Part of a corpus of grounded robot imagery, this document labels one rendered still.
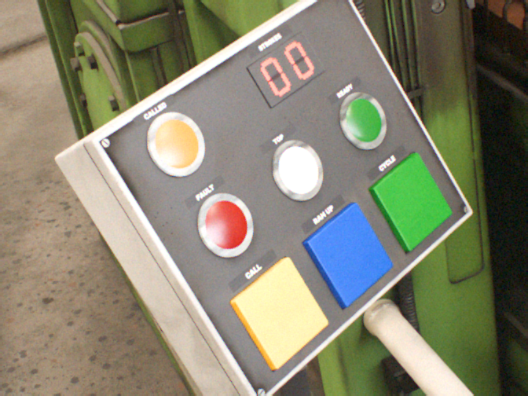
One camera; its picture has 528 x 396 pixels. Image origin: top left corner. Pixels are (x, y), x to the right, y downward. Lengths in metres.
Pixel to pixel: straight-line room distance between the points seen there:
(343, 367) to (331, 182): 0.60
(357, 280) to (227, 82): 0.22
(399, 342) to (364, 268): 0.47
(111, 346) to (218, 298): 1.69
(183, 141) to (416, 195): 0.27
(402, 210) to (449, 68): 0.39
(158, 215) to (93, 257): 2.00
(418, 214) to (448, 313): 0.55
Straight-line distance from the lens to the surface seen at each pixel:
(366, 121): 1.18
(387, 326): 1.63
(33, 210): 3.30
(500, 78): 1.59
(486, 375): 1.85
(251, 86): 1.12
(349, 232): 1.14
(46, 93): 3.90
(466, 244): 1.69
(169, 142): 1.05
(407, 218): 1.19
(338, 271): 1.12
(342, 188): 1.15
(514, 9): 1.62
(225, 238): 1.06
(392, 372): 1.70
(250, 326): 1.06
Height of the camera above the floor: 1.68
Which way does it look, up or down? 33 degrees down
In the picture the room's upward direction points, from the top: 12 degrees counter-clockwise
